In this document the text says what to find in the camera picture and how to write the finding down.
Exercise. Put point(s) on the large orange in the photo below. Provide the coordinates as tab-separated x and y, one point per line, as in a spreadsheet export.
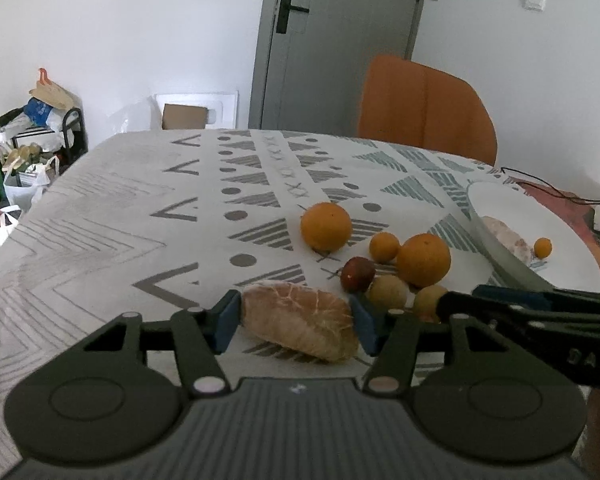
326	226
423	260

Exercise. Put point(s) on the black metal rack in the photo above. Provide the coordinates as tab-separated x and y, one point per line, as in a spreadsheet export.
75	135

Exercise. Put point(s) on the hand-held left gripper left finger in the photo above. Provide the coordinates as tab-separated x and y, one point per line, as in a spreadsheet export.
227	322

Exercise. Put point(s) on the green-brown longan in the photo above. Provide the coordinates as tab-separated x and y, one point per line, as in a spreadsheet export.
389	292
427	302

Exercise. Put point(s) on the grey door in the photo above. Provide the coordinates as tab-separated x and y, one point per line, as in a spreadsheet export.
340	50

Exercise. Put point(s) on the blue plastic bag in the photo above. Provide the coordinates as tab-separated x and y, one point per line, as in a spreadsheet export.
39	110

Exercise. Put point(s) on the clear plastic bag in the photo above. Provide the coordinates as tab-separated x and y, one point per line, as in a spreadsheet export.
132	117

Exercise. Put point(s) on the white plate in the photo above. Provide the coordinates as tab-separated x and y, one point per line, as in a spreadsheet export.
570	265

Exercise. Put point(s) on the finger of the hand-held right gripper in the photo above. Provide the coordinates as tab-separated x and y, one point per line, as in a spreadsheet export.
515	297
480	312

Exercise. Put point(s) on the small orange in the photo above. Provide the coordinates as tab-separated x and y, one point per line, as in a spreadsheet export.
543	248
384	247

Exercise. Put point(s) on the white plastic bag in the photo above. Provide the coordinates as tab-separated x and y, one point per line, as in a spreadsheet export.
27	190

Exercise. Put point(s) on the peeled pomelo segment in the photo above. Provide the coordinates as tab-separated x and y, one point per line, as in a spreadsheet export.
507	240
300	320

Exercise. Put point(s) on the brown paper bag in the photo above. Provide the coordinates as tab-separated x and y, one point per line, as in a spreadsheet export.
52	91

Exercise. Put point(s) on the white foam board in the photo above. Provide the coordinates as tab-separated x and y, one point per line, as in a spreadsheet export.
225	105

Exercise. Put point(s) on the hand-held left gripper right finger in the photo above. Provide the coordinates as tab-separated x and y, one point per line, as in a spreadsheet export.
365	322

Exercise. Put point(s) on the brown cardboard piece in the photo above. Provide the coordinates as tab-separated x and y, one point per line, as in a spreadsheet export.
185	117

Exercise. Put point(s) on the orange chair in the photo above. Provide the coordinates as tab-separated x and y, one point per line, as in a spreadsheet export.
425	105

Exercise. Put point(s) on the red-brown jujube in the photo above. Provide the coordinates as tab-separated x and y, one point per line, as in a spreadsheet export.
356	275

